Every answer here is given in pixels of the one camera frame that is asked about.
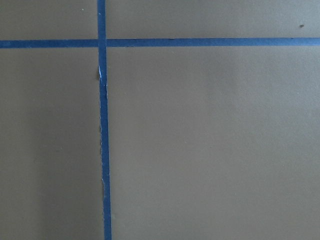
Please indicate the brown paper table cover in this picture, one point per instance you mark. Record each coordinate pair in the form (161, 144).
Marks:
(188, 143)

